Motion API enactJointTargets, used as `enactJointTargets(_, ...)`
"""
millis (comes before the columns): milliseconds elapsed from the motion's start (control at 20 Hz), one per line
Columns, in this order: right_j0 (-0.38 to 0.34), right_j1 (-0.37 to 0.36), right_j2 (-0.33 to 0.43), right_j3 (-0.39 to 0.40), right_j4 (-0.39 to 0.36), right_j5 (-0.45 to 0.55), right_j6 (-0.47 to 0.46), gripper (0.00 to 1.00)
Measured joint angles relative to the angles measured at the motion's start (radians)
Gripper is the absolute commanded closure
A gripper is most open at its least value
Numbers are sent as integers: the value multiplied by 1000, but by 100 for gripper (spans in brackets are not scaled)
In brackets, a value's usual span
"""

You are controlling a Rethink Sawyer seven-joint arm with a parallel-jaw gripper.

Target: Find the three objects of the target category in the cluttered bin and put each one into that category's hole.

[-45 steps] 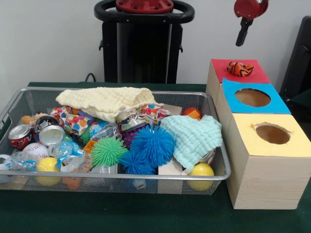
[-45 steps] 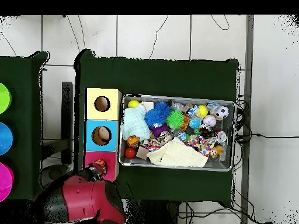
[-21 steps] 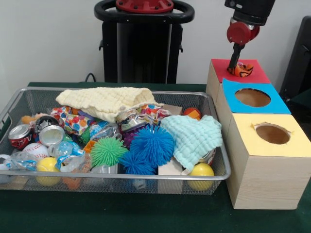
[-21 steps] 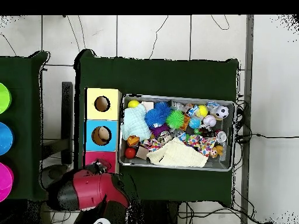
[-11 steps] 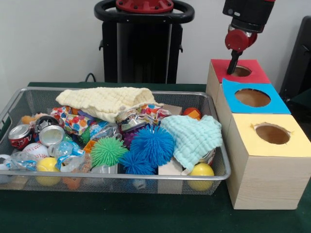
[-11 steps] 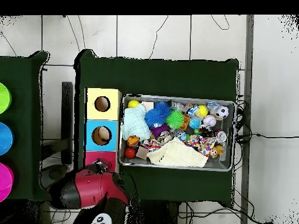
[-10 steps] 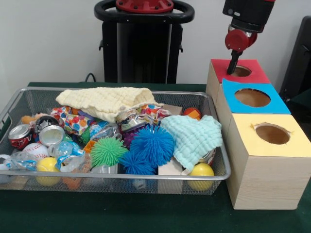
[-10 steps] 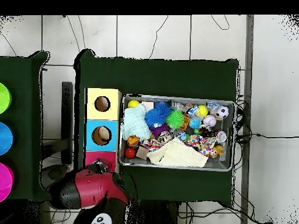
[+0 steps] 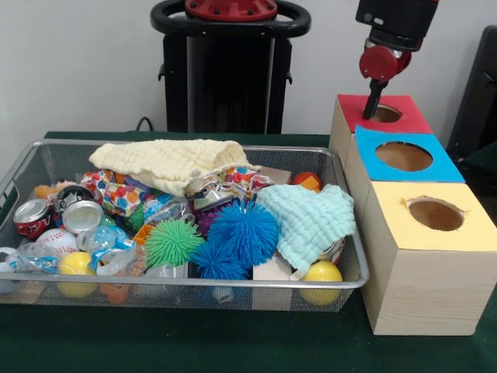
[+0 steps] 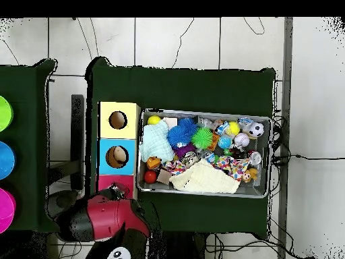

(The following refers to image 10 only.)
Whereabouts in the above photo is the black upright panel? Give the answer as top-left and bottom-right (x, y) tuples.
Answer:
(70, 94), (85, 191)

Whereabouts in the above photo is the wooden box with three holes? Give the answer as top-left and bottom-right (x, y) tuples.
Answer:
(96, 100), (142, 200)

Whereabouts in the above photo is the cream waffle cloth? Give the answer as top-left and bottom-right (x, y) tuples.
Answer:
(168, 159), (241, 194)

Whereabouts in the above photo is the black and white soccer ball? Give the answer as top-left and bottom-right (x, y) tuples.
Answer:
(248, 121), (265, 138)

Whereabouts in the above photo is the silver mesh bin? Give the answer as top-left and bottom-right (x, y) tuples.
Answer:
(135, 107), (274, 199)

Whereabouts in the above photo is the magenta plastic cup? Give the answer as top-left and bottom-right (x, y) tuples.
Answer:
(0, 187), (17, 235)

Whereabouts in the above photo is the dark grey rounded base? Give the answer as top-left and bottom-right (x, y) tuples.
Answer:
(46, 189), (82, 219)

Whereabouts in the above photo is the grey metal rail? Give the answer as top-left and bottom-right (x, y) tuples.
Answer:
(276, 17), (294, 259)

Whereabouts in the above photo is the dark green table cloth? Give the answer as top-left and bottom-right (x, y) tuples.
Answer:
(0, 59), (63, 233)
(84, 56), (276, 235)

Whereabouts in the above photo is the green plastic cup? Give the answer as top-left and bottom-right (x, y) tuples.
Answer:
(0, 95), (13, 133)

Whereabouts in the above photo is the small blue spiky ball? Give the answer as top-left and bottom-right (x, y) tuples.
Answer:
(177, 117), (199, 134)

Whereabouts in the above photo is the mint waffle cloth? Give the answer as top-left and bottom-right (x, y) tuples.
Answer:
(139, 119), (175, 163)

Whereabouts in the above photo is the green spiky ball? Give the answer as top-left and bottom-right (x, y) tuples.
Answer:
(191, 126), (214, 150)

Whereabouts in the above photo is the red cola can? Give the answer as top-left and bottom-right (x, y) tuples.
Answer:
(247, 150), (263, 167)

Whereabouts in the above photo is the large blue spiky ball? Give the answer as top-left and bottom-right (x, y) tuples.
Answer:
(166, 125), (193, 148)

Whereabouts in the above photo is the blue plastic cup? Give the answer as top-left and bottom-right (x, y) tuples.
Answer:
(0, 140), (17, 181)

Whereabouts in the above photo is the white baseball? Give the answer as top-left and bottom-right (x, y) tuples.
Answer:
(233, 132), (251, 148)

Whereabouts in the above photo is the red ball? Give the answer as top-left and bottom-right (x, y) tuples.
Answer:
(143, 169), (158, 184)

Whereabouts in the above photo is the brown plush toy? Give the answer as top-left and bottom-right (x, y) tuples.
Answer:
(241, 167), (259, 183)

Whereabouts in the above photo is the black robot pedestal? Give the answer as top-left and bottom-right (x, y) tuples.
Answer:
(152, 231), (207, 259)

